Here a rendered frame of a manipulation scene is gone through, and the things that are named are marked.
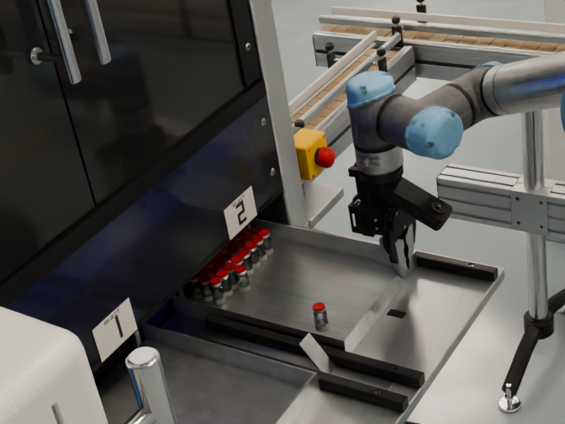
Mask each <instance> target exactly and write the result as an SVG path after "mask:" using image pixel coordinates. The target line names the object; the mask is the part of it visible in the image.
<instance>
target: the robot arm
mask: <svg viewBox="0 0 565 424"><path fill-rule="evenodd" d="M395 89H396V86H394V83H393V78H392V77H391V76H390V74H388V73H386V72H381V71H369V72H363V73H360V74H358V75H356V76H354V77H352V78H351V79H350V80H349V81H348V83H347V84H346V98H347V105H346V107H347V108H348V112H349V118H350V123H351V133H352V139H353V145H354V150H355V155H356V162H355V164H354V166H351V167H349V168H348V172H349V177H354V178H355V179H356V190H357V194H356V195H355V196H354V197H353V198H352V201H351V203H350V204H349V205H348V209H349V215H350V220H351V230H352V232H355V233H359V234H362V235H363V236H370V237H374V236H375V235H380V236H381V237H380V238H379V245H380V247H377V248H374V249H372V250H371V251H370V255H371V257H372V259H374V260H375V261H378V262H380V263H383V264H385V265H388V266H390V267H391V268H393V270H394V271H395V272H396V274H397V275H398V276H400V277H401V278H404V276H406V274H407V272H408V271H409V269H410V265H411V261H412V256H413V252H414V244H415V232H416V220H418V221H420V222H421V223H423V224H425V225H427V226H429V227H430V228H431V229H432V230H434V231H438V230H439V229H441V227H442V226H443V225H444V224H445V223H446V221H447V220H448V218H449V216H450V214H451V212H452V207H451V206H450V205H449V204H447V203H445V202H444V201H442V200H440V199H438V198H437V197H436V196H434V195H432V194H431V193H428V192H427V191H425V190H424V189H423V188H420V187H419V186H417V185H415V184H414V183H412V182H410V181H409V180H407V179H406V178H403V177H402V175H403V173H404V165H403V163H404V154H403V149H405V150H408V151H411V152H413V153H414V154H415V155H417V156H424V157H429V158H432V159H436V160H442V159H445V158H448V157H449V156H450V155H452V154H453V153H454V150H455V149H456V147H459V145H460V143H461V141H462V135H463V131H465V130H467V129H469V128H470V127H472V126H474V125H475V124H477V123H479V122H480V121H482V120H484V119H488V118H493V117H499V116H505V115H511V114H521V113H526V112H531V111H537V110H543V109H553V108H559V107H560V113H561V121H562V127H563V130H564V132H565V51H562V52H558V53H554V54H550V55H546V56H539V57H535V58H530V59H527V60H523V61H516V62H512V63H508V64H501V63H499V62H498V61H490V62H487V63H485V64H482V65H479V66H476V67H474V68H473V69H472V70H471V71H470V72H468V73H466V74H464V75H462V76H461V77H459V78H457V79H455V80H453V81H452V82H449V83H447V84H446V85H444V86H443V87H440V88H438V89H436V90H435V91H434V92H432V93H429V94H427V95H425V96H424V97H423V98H420V99H414V98H409V97H406V96H404V95H402V94H398V93H396V92H395ZM358 199H360V200H361V201H359V200H358ZM352 214H354V216H355V222H356V226H354V223H353V218H352Z"/></svg>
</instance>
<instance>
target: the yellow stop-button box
mask: <svg viewBox="0 0 565 424"><path fill-rule="evenodd" d="M293 136H294V141H295V146H296V152H297V157H298V166H299V171H300V177H301V179H303V180H309V181H311V180H313V179H314V178H315V177H316V176H317V175H318V174H319V173H320V172H321V171H322V170H323V169H324V168H323V167H319V165H318V162H317V156H318V152H319V150H320V148H321V147H323V146H326V147H327V145H326V139H325V133H324V131H320V130H309V129H304V128H302V129H301V128H300V127H293Z"/></svg>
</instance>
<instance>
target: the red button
mask: <svg viewBox="0 0 565 424"><path fill-rule="evenodd" d="M317 162H318V165H319V167H323V168H330V167H332V166H333V164H334V162H335V151H334V150H333V149H332V148H331V147H326V146H323V147H321V148H320V150H319V152H318V156H317Z"/></svg>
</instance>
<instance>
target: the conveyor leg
mask: <svg viewBox="0 0 565 424"><path fill-rule="evenodd" d="M521 128H522V149H523V171H524V187H525V188H526V189H529V190H539V189H542V188H543V187H544V186H545V177H544V145H543V115H542V110H537V111H531V112H526V113H521ZM525 234H526V256H527V278H528V300H529V317H530V318H531V319H532V320H534V321H544V320H545V319H546V318H547V317H548V299H547V239H546V236H543V235H538V234H534V233H529V232H526V233H525Z"/></svg>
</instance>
